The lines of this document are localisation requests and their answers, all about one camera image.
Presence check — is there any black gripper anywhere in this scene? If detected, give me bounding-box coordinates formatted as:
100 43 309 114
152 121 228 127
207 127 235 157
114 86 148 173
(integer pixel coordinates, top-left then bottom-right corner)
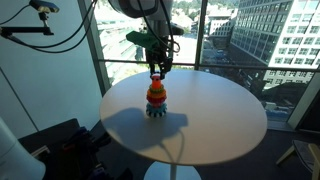
144 44 174 80

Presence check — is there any orange stacking toy peg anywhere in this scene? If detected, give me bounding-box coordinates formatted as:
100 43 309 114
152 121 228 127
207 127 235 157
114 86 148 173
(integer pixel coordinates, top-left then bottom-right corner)
151 79 163 90

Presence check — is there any black equipment cart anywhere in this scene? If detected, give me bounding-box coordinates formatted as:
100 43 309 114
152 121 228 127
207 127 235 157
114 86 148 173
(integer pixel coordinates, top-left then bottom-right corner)
18 118 134 180

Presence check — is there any white power strip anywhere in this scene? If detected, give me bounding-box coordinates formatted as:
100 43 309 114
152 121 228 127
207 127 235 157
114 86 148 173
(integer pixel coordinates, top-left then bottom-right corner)
30 145 51 158

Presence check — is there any white rounded cylinder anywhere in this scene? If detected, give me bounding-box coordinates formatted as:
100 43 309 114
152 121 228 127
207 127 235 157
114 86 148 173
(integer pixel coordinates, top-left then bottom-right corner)
0 116 47 180

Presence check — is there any wooden chair with dark seat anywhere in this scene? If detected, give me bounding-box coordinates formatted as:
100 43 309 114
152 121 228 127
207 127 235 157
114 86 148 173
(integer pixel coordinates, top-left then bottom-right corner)
275 139 320 180

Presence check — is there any green toy ring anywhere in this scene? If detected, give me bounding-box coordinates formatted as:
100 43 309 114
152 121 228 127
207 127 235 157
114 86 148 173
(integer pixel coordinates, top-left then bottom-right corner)
148 85 165 94

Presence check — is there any orange toy ring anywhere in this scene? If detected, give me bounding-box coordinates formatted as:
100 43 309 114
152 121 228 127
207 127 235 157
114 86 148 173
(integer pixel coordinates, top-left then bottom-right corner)
146 89 167 100

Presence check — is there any red toy ring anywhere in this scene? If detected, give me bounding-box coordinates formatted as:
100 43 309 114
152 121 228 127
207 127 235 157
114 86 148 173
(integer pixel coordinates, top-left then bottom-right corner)
146 95 168 108

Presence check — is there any blue black-white toy base ring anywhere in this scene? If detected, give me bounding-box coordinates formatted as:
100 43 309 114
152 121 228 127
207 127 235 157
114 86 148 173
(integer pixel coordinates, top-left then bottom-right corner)
145 102 168 119

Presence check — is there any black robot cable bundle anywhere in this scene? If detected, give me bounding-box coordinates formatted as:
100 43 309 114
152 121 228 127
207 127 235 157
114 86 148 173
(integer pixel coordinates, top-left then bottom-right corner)
0 0 183 55

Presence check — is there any white table pedestal base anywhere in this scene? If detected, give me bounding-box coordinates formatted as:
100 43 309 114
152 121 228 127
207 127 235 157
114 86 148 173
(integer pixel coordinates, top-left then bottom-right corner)
143 161 203 180

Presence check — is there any red tool handle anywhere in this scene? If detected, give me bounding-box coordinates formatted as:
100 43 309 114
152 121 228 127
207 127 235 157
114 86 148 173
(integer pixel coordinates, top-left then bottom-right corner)
62 143 78 153

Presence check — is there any blue camera on boom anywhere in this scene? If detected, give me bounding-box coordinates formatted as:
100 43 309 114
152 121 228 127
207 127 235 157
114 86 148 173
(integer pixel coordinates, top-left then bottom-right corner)
29 0 60 14

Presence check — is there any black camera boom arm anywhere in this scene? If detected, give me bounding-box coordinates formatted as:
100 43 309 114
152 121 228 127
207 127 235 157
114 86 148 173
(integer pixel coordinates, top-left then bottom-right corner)
0 11 55 36

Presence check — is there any thin black camera cable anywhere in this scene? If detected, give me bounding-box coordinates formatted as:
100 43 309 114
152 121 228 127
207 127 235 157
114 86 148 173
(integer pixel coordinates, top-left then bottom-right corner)
0 3 32 26

